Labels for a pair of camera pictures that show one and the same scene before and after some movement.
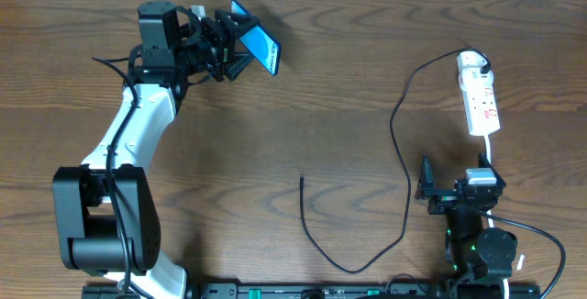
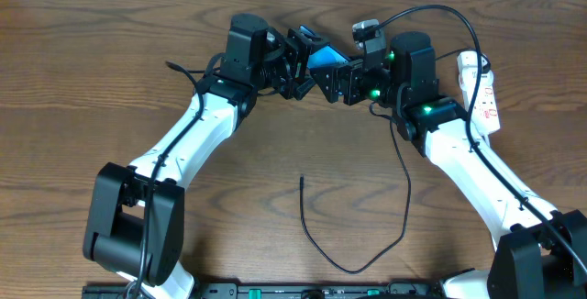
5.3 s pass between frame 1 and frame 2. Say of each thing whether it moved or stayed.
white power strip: stayed
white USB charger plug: stayed
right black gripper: moved
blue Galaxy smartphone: moved
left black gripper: moved
